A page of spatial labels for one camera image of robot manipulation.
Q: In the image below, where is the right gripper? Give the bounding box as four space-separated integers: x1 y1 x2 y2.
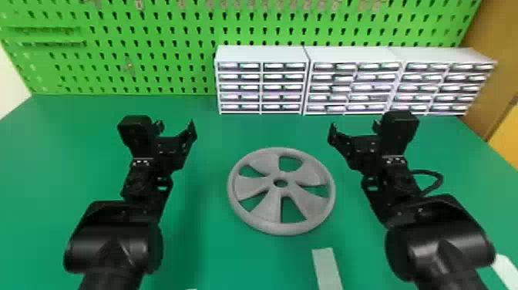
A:
327 120 386 175

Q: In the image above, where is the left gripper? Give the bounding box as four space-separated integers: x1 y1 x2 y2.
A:
151 119 198 174

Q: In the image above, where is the grey wheel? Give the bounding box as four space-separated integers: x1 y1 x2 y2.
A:
226 147 337 237

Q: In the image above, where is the white drawer cabinet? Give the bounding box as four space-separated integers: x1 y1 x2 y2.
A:
387 47 498 117
303 46 405 116
214 45 311 116

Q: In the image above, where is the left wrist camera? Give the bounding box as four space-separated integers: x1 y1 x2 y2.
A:
116 114 158 160

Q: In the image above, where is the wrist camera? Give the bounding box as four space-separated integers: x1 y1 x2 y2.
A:
379 110 420 158
116 114 158 160

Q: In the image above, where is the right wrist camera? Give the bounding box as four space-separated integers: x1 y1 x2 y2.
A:
379 110 420 158

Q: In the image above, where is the black cable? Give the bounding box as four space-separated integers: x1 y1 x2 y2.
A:
410 168 445 197

